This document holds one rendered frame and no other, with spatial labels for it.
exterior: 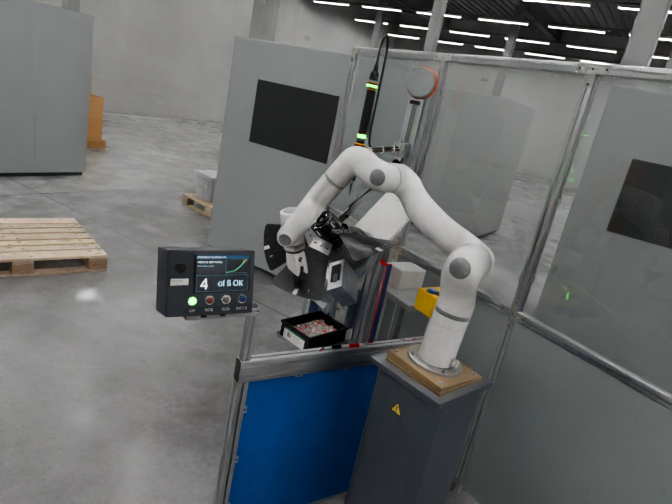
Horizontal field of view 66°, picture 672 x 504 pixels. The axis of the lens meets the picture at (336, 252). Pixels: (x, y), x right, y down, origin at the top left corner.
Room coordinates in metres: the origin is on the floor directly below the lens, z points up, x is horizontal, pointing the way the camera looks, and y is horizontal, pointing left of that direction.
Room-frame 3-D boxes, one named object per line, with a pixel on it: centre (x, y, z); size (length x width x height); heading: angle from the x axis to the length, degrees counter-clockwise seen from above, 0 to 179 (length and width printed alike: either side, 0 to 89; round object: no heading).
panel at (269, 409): (1.77, -0.13, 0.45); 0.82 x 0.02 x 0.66; 125
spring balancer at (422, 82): (2.80, -0.25, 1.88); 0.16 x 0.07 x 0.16; 70
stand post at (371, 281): (2.42, -0.20, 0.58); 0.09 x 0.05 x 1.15; 35
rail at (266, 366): (1.77, -0.13, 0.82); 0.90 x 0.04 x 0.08; 125
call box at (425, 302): (1.99, -0.45, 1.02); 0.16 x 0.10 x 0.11; 125
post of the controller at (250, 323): (1.52, 0.22, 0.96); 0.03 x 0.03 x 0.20; 35
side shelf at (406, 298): (2.53, -0.39, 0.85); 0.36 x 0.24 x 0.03; 35
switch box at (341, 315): (2.50, -0.15, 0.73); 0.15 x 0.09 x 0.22; 125
